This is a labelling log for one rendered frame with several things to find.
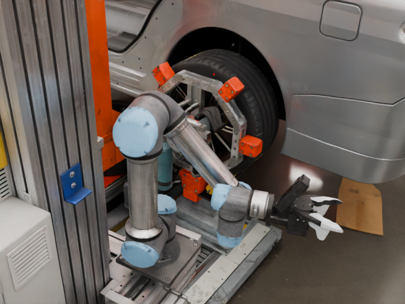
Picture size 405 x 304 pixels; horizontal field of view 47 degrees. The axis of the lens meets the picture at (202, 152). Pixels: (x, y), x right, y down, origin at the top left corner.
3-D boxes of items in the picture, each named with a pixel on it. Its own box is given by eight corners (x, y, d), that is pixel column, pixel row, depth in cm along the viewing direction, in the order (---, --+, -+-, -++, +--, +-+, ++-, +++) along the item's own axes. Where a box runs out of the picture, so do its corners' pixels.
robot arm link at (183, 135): (137, 91, 141) (235, 205, 154) (123, 107, 132) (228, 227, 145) (164, 70, 135) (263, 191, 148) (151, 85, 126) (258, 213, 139)
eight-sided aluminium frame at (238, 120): (240, 186, 243) (251, 90, 214) (234, 192, 238) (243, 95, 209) (160, 150, 268) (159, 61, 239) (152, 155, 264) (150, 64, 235)
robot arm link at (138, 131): (170, 244, 155) (171, 96, 126) (155, 277, 143) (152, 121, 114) (136, 237, 158) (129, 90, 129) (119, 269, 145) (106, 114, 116)
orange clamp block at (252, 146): (246, 146, 231) (261, 152, 227) (237, 152, 226) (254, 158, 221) (247, 134, 227) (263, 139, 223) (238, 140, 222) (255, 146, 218)
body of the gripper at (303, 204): (309, 223, 131) (266, 215, 133) (314, 196, 127) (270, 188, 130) (308, 238, 124) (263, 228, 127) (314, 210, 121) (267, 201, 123)
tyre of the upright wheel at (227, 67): (212, 171, 287) (301, 144, 241) (189, 189, 270) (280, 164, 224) (163, 73, 277) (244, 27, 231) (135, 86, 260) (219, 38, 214)
